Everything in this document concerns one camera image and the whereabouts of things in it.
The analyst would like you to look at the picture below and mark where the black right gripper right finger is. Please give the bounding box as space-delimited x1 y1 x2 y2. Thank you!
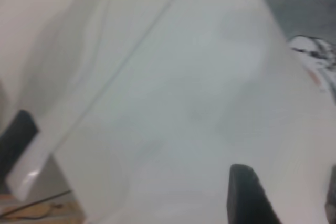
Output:
324 199 336 224

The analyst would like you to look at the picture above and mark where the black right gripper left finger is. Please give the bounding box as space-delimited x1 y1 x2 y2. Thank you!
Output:
227 163 281 224

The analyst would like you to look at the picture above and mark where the black rectangular object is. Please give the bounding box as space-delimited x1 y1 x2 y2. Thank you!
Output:
0 110 39 183

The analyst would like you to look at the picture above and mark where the thin black floor cable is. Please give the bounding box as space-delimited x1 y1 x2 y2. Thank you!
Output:
0 189 72 221

